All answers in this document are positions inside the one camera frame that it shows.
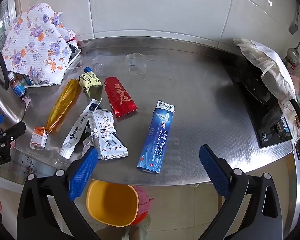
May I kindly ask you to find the blue bottle cap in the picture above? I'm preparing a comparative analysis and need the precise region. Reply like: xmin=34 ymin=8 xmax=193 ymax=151
xmin=84 ymin=67 xmax=92 ymax=73

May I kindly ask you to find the yellow trash bin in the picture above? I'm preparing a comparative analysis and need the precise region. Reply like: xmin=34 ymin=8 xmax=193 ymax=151
xmin=86 ymin=180 xmax=139 ymax=227

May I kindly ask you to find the red bucket under bin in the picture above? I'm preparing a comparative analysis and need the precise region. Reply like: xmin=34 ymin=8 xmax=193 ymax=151
xmin=130 ymin=211 xmax=148 ymax=226

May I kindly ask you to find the pink rag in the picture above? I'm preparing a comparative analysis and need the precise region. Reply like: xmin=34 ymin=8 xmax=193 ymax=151
xmin=133 ymin=186 xmax=154 ymax=215

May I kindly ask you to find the blue toothpaste box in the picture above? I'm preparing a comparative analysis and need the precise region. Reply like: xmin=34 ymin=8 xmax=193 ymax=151
xmin=137 ymin=100 xmax=175 ymax=174

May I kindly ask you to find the small orange white box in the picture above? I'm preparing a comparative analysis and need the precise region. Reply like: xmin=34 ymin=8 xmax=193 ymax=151
xmin=30 ymin=127 xmax=48 ymax=150

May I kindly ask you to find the red foil tea packet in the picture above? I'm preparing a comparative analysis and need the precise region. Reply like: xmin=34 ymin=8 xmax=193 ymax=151
xmin=104 ymin=76 xmax=138 ymax=118

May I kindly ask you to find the metal ladle on wall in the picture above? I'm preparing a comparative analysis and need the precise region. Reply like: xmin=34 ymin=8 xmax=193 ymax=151
xmin=286 ymin=41 xmax=300 ymax=67

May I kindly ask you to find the amber cellophane wrapper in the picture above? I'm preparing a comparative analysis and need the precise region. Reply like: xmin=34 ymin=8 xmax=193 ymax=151
xmin=45 ymin=79 xmax=81 ymax=133

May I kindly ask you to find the floral dish cloth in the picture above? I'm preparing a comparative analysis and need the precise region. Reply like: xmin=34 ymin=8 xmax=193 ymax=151
xmin=1 ymin=3 xmax=76 ymax=85

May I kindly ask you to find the silver torn foil packet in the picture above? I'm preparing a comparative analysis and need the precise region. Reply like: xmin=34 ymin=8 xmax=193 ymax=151
xmin=82 ymin=109 xmax=128 ymax=160

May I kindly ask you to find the gold green wrapper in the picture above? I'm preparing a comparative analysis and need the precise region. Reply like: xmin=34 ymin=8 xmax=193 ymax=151
xmin=78 ymin=72 xmax=103 ymax=101

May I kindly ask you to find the metal spatula on wall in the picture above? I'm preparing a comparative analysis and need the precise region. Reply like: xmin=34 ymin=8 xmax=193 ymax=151
xmin=288 ymin=4 xmax=299 ymax=35

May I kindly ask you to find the black gas stove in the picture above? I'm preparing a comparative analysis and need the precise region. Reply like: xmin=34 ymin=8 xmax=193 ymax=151
xmin=220 ymin=55 xmax=292 ymax=148

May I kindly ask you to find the white ointment tube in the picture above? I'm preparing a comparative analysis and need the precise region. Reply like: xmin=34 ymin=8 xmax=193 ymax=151
xmin=59 ymin=99 xmax=101 ymax=160

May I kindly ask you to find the stainless steel kettle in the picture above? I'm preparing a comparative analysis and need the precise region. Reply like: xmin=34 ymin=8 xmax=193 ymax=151
xmin=0 ymin=51 xmax=26 ymax=130

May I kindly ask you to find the clear plastic clamshell container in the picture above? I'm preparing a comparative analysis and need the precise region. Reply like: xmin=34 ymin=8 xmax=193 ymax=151
xmin=91 ymin=53 xmax=147 ymax=77

